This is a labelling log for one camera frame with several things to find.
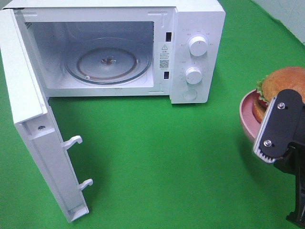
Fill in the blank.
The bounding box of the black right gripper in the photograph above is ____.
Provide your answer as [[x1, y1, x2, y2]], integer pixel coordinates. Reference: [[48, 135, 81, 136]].
[[273, 142, 305, 228]]

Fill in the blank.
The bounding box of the pink round plate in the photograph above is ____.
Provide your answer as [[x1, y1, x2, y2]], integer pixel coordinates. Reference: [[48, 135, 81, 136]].
[[239, 90, 260, 143]]

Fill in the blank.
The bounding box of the toy hamburger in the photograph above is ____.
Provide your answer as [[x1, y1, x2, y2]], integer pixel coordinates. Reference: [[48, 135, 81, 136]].
[[252, 67, 305, 123]]

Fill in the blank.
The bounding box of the round white door release button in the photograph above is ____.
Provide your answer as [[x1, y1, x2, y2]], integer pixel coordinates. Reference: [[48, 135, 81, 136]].
[[183, 89, 197, 101]]

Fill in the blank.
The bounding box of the white microwave knob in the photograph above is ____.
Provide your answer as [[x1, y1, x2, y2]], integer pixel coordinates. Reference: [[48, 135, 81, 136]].
[[188, 35, 208, 57], [185, 67, 203, 85]]

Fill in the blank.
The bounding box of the white microwave door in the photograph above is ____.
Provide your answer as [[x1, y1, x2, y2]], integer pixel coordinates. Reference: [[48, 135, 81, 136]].
[[0, 9, 93, 222]]

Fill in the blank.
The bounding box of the green table cloth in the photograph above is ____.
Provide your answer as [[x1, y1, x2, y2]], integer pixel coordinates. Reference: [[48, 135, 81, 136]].
[[0, 0, 305, 229]]

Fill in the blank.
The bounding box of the white microwave oven body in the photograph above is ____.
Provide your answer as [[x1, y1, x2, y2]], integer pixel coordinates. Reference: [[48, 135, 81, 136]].
[[2, 0, 225, 104]]

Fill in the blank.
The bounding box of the white warning label sticker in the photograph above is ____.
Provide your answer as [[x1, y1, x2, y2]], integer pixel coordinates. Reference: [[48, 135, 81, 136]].
[[157, 42, 172, 70]]

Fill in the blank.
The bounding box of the glass microwave turntable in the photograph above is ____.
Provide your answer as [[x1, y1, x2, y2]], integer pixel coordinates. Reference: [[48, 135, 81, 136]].
[[64, 38, 153, 85]]

